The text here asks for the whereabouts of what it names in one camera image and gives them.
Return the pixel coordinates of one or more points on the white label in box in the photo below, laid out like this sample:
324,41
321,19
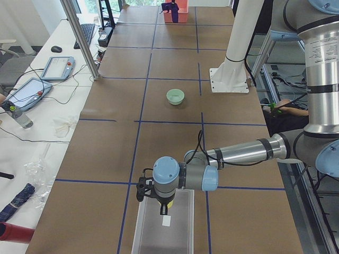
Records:
166,220

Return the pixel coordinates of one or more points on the purple cloth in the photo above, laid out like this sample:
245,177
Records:
170,11

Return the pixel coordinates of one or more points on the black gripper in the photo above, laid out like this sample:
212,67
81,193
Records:
163,201

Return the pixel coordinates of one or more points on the lower teach pendant tablet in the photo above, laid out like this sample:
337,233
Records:
30,93

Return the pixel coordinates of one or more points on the black computer mouse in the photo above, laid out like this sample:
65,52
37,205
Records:
56,49

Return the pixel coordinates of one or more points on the grey office chair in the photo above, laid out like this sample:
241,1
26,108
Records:
13,68

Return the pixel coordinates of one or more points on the clear plastic storage box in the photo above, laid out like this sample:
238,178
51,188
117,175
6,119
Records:
151,237

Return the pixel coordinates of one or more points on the red cylinder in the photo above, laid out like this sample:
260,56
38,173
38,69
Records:
15,233

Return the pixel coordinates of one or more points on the crumpled white tissue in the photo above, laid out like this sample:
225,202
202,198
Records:
64,126

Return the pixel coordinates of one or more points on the folded dark blue umbrella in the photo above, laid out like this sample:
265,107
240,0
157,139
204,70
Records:
9,210

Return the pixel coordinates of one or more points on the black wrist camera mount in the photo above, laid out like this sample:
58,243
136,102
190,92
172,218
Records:
145,186

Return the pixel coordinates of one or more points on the yellow plastic cup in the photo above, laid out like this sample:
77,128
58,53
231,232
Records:
169,205

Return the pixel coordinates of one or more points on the black keyboard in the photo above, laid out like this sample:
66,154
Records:
88,30

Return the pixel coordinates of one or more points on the upper teach pendant tablet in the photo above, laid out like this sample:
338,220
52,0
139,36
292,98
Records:
58,68

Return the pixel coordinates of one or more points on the black power adapter box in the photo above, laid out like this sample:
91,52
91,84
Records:
105,36

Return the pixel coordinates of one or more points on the crumpled clear plastic wrap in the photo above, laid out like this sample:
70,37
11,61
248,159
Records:
40,177

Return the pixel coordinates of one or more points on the pink trash bin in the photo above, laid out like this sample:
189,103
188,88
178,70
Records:
183,10

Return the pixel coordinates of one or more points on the aluminium frame post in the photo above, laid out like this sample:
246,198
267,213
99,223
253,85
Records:
80,38

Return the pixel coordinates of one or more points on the clear water bottle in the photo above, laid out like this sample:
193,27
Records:
17,114

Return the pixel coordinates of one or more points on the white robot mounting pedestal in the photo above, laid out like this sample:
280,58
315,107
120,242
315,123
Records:
230,76

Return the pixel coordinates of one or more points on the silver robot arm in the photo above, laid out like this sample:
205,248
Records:
316,144

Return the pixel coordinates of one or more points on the teach pendant tablet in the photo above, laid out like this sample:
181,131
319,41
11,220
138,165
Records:
58,68
30,93

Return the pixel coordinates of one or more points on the mint green bowl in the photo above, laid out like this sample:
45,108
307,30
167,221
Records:
175,96

